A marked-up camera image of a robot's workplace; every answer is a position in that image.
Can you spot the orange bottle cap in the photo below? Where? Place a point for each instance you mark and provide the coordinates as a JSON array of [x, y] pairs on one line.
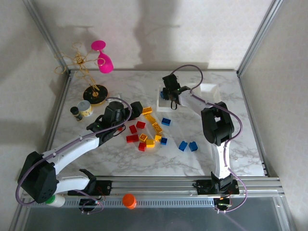
[[129, 201]]

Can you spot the aluminium frame post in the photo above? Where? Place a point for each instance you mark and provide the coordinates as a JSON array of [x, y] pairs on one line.
[[45, 33], [258, 36]]

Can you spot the grey metal panel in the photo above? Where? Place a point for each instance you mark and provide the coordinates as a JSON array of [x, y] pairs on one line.
[[156, 220]]

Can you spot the white yellow can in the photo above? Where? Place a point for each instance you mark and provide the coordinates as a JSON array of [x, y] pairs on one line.
[[84, 108]]

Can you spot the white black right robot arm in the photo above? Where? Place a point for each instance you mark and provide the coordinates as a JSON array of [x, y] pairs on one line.
[[220, 158]]

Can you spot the small clear plastic piece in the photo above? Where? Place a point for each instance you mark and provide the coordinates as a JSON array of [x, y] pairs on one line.
[[118, 96]]

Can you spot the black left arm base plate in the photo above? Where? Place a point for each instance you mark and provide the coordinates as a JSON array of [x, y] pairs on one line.
[[104, 187]]

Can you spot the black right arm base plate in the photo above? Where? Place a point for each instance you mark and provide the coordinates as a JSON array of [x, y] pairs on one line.
[[203, 187]]

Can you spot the white bottle green cap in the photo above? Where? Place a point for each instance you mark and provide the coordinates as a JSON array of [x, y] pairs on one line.
[[59, 201]]

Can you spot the small yellow lego brick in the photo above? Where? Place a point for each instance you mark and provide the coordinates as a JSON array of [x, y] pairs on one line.
[[158, 138]]

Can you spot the group of blue bricks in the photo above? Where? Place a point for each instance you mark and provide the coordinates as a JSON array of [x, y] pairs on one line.
[[163, 107]]

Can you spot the yellow lego plate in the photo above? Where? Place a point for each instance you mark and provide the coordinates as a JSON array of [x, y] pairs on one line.
[[157, 127], [150, 118]]

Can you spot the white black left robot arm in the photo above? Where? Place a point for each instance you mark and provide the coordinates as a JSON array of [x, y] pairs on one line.
[[72, 150]]

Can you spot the aluminium front rail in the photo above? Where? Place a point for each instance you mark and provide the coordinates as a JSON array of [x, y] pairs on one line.
[[156, 185]]

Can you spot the yellow square lego brick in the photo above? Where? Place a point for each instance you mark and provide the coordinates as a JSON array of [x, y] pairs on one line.
[[143, 137]]

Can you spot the pink wine glass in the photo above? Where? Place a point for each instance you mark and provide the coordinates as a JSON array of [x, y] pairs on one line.
[[105, 63]]

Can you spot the small dark bottle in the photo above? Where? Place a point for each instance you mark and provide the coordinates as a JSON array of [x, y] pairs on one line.
[[76, 113]]

